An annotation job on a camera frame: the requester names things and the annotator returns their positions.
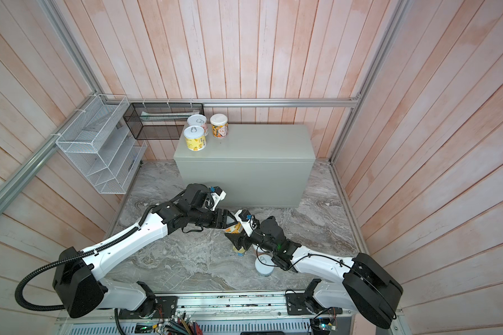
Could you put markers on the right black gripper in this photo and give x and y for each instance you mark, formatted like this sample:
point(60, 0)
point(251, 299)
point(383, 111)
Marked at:
point(239, 239)

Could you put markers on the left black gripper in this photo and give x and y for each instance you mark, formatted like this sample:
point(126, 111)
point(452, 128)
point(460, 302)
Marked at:
point(223, 223)

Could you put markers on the orange can plain lid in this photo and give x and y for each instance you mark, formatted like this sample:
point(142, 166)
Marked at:
point(236, 228)

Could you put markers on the yellow label white-lid can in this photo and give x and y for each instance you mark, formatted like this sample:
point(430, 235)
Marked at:
point(195, 138)

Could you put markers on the pink label white can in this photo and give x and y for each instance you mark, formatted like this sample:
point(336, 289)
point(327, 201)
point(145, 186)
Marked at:
point(198, 120)

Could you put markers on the yellow can plain lid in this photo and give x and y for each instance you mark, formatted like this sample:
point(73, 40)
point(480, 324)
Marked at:
point(219, 124)

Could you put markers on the yellow oval sardine tin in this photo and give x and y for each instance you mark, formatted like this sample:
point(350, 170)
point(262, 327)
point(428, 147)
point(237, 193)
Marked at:
point(240, 251)

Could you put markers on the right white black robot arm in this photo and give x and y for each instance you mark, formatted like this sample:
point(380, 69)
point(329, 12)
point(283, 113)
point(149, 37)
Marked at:
point(352, 283)

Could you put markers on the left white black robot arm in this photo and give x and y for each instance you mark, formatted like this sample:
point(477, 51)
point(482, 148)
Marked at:
point(80, 279)

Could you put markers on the blue label pull-tab can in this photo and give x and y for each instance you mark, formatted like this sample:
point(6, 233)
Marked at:
point(264, 265)

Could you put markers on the grey metal cabinet box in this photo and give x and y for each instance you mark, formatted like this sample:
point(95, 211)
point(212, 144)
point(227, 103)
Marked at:
point(256, 165)

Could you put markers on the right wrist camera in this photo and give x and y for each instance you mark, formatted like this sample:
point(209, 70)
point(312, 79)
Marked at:
point(247, 221)

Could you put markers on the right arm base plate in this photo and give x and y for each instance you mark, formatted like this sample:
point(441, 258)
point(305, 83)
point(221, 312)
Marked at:
point(302, 304)

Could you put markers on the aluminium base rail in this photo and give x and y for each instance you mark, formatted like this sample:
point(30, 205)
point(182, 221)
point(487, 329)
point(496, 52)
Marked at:
point(246, 312)

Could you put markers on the black mesh wall basket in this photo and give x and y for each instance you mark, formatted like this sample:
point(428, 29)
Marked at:
point(159, 121)

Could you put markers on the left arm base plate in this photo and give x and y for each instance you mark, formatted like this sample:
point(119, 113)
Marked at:
point(163, 307)

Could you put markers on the white wire mesh shelf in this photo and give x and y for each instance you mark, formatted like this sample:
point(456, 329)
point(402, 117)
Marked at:
point(101, 146)

